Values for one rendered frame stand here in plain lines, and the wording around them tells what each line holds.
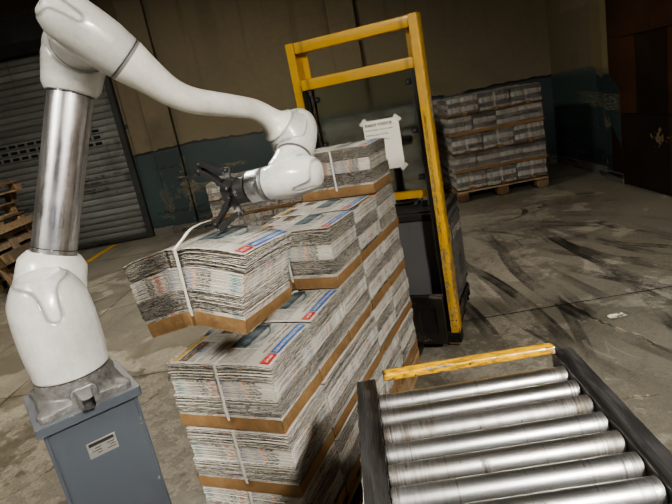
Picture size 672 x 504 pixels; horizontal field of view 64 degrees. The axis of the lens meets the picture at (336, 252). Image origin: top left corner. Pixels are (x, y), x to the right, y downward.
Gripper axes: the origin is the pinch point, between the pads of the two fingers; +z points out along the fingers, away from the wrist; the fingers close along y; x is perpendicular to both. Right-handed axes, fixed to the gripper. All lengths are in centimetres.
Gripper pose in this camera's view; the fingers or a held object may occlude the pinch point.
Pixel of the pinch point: (191, 201)
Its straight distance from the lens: 160.1
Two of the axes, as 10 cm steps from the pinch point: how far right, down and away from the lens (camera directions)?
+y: 2.5, 9.4, 2.1
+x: 3.5, -2.9, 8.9
